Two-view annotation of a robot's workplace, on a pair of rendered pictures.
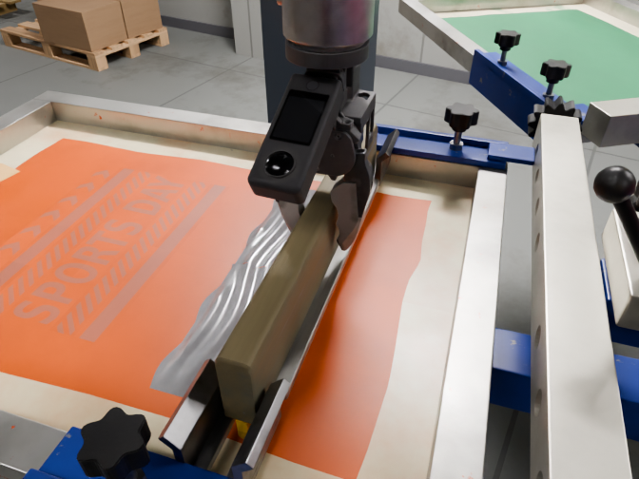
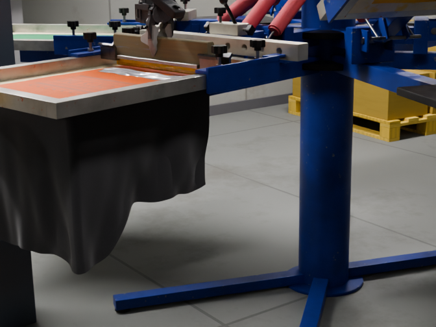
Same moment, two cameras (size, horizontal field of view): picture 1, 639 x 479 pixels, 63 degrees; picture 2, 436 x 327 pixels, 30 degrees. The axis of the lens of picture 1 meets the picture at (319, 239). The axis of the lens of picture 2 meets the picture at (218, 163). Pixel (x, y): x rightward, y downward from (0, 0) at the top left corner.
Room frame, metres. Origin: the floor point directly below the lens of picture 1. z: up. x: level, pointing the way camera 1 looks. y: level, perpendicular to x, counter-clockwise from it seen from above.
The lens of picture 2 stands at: (-0.76, 2.12, 1.34)
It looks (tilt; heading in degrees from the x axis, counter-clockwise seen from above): 15 degrees down; 295
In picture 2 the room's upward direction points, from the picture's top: 1 degrees counter-clockwise
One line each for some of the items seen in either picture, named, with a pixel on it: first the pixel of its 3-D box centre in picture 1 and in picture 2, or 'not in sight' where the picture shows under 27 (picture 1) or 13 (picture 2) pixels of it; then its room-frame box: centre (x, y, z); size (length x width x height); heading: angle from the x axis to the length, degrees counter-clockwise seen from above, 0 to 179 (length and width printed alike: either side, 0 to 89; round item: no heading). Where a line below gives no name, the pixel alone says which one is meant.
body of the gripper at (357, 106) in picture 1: (328, 103); (153, 3); (0.46, -0.01, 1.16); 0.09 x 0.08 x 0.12; 162
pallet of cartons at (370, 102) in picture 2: not in sight; (376, 72); (0.74, -3.82, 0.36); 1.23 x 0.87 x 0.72; 151
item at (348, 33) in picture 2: not in sight; (327, 34); (0.17, -0.81, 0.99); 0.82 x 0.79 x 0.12; 72
